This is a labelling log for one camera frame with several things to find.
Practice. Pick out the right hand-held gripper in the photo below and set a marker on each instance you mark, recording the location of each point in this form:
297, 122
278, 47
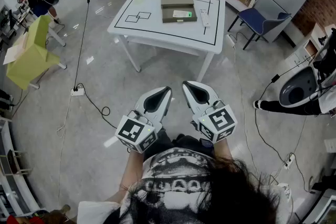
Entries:
210, 115

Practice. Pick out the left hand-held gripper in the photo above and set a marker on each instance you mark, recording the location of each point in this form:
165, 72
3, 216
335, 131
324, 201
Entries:
147, 112

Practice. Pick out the small white green package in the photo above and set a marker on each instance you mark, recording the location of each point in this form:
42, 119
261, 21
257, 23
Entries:
181, 14

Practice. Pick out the khaki drawer container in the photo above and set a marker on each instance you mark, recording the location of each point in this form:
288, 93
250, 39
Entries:
173, 0

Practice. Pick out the person's left forearm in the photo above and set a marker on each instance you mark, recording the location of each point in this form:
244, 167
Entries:
132, 173

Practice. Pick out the person's right forearm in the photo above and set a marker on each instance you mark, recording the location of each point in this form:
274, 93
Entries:
223, 150

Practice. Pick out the dark trousers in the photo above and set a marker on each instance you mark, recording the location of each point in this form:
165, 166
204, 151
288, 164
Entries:
183, 143

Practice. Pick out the white power strip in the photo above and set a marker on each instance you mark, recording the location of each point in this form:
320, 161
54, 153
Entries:
289, 163
231, 40
77, 91

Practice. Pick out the white black printed shirt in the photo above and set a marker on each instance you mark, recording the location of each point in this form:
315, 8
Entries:
178, 181

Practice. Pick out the white table with black lines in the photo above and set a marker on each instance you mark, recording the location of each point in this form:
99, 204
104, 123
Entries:
168, 31

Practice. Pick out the white remote control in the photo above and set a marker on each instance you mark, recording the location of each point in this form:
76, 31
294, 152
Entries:
205, 17

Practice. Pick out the grey white shell device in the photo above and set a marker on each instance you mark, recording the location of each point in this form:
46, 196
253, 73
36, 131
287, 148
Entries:
304, 78

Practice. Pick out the blue chair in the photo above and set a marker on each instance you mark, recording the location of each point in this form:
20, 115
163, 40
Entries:
256, 19

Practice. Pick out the white open cabinet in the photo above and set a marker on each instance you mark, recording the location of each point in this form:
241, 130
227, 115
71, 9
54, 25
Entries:
302, 52

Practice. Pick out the yellow-green folded furniture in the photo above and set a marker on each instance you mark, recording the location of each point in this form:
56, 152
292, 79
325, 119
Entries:
29, 60

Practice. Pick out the white shelf unit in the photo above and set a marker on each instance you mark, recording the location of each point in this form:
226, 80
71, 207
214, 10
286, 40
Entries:
15, 191

